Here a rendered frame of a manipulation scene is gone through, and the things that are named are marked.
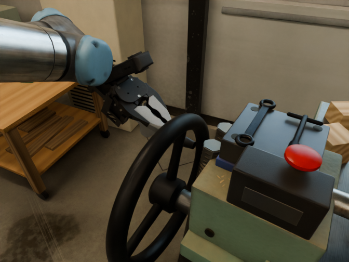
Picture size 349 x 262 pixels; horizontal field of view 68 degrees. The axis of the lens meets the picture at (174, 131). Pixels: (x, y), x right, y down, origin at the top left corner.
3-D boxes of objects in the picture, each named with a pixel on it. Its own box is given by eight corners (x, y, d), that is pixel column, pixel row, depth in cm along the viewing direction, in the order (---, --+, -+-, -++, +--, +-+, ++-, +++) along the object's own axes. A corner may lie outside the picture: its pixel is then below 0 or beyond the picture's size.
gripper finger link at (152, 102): (172, 138, 58) (142, 109, 58) (184, 123, 53) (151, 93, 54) (164, 145, 56) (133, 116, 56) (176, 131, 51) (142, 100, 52)
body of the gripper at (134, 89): (142, 113, 60) (104, 77, 60) (155, 89, 53) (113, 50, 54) (119, 130, 55) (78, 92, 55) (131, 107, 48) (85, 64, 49)
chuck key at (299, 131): (286, 115, 31) (289, 107, 30) (322, 125, 29) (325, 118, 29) (270, 147, 26) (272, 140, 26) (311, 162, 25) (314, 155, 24)
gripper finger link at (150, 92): (168, 108, 56) (138, 81, 56) (171, 104, 54) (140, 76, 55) (155, 120, 53) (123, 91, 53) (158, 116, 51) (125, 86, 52)
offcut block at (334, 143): (347, 162, 38) (361, 141, 36) (321, 167, 38) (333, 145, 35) (327, 143, 42) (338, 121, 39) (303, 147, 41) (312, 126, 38)
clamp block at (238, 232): (230, 161, 43) (239, 117, 37) (318, 197, 37) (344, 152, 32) (185, 232, 33) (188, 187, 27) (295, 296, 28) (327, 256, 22)
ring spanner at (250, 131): (261, 100, 33) (262, 96, 33) (277, 104, 33) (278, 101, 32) (231, 144, 27) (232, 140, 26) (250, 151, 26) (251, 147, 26)
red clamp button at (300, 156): (287, 145, 24) (290, 137, 24) (322, 157, 23) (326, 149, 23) (279, 165, 22) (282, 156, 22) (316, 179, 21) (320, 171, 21)
